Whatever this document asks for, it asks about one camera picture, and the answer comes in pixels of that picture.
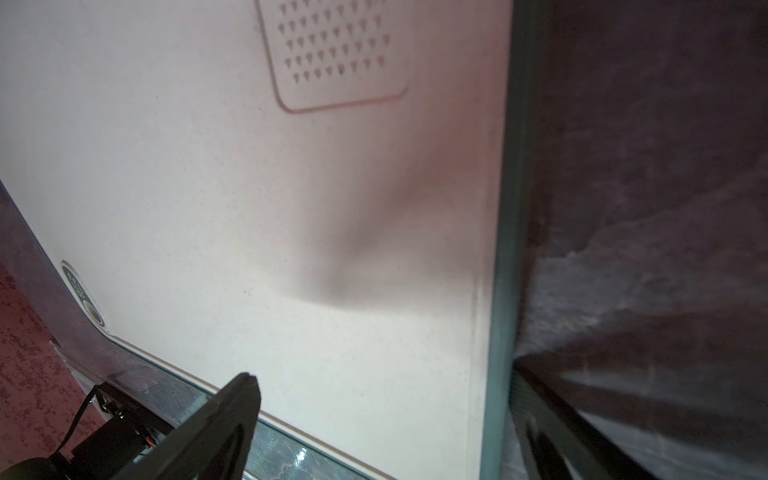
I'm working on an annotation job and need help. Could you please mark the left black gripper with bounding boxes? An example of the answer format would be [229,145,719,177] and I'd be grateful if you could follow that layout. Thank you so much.
[1,383,174,479]

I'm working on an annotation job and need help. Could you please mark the beige cutting board green rim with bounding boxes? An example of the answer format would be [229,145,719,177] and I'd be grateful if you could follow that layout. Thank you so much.
[1,1,513,479]

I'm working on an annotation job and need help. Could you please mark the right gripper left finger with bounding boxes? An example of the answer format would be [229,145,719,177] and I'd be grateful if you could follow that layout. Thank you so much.
[116,373,262,480]

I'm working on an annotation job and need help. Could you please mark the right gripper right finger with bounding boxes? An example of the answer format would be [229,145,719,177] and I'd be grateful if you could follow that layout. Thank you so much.
[509,359,654,479]

